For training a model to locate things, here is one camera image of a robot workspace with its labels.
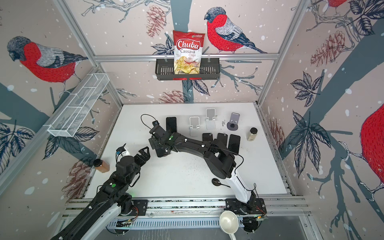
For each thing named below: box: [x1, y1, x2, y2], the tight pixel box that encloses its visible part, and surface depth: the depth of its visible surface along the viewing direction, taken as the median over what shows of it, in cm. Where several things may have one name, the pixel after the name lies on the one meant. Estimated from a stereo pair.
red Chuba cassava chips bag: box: [173, 30, 205, 75], surface depth 86 cm
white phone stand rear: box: [205, 108, 216, 130], surface depth 106 cm
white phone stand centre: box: [189, 116, 200, 137], surface depth 102 cm
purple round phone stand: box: [226, 112, 240, 131], surface depth 103 cm
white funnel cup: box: [219, 210, 239, 240], surface depth 68 cm
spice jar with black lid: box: [246, 127, 258, 142], surface depth 95 cm
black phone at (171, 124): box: [166, 116, 177, 135], surface depth 97 cm
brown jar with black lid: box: [93, 158, 110, 173], surface depth 82 cm
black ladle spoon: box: [211, 178, 231, 188], surface depth 83 cm
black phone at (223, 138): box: [217, 133, 228, 149], surface depth 103 cm
